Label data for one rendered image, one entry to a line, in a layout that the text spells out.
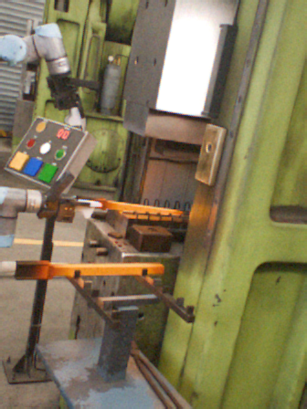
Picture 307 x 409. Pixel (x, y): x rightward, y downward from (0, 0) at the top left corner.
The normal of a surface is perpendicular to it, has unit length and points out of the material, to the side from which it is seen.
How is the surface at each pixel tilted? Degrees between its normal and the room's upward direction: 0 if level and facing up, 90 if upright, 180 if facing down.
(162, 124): 90
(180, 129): 90
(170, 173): 90
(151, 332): 90
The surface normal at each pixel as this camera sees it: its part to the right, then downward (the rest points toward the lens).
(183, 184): 0.40, 0.29
